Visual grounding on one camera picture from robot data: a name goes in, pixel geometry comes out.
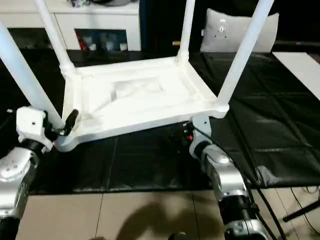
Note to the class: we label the small yellow label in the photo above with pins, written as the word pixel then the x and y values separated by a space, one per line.
pixel 176 43

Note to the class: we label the black work mat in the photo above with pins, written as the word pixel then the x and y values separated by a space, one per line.
pixel 270 125

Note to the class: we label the white flat board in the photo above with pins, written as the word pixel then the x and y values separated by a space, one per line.
pixel 300 70

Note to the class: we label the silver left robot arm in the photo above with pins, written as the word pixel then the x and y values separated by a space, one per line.
pixel 17 180

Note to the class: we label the black metal table frame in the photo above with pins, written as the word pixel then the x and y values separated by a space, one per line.
pixel 302 211

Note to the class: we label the white glass-door cabinet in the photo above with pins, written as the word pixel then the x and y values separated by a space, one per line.
pixel 100 22

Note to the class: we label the light grey pillow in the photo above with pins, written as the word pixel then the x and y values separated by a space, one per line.
pixel 235 32

